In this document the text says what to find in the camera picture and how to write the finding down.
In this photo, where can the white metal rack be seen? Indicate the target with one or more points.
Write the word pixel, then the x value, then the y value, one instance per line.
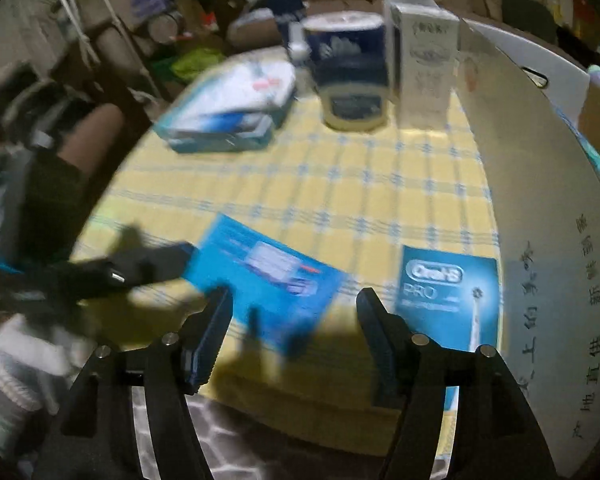
pixel 77 15

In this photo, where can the red white small item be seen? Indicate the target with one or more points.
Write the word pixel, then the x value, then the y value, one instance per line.
pixel 210 20

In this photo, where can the cyan blue pouch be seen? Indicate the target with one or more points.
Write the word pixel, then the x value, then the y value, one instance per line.
pixel 280 280

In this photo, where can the large cardboard box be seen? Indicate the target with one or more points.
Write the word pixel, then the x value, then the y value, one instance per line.
pixel 530 185

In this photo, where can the small white cap spray bottle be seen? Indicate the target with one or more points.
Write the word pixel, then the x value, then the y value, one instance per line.
pixel 297 42

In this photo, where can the white milk carton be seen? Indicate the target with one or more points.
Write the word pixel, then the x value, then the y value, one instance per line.
pixel 422 60

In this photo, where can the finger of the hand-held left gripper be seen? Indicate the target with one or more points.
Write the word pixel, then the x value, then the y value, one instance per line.
pixel 145 265

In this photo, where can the blue electric toothbrush box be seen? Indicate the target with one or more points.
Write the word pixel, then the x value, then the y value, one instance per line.
pixel 445 285

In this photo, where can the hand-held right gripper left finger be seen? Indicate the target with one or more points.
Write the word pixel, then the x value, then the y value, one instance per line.
pixel 212 340

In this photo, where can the round metal tin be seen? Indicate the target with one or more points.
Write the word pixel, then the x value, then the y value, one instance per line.
pixel 162 25

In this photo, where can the dark wooden chair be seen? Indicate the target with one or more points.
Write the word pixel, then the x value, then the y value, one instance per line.
pixel 110 60

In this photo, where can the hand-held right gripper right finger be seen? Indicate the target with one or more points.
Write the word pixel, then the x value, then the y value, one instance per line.
pixel 377 345

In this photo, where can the teal white flat box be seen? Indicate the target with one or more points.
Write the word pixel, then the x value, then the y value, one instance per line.
pixel 215 132

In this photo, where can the pile of dark clothes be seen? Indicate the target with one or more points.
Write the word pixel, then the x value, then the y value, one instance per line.
pixel 25 100

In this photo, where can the person's leg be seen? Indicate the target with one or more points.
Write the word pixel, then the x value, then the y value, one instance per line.
pixel 97 130

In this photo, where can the green bag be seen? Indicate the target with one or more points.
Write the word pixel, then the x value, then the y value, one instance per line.
pixel 195 62

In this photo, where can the dark cushion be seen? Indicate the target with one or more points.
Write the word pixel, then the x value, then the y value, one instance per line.
pixel 527 10

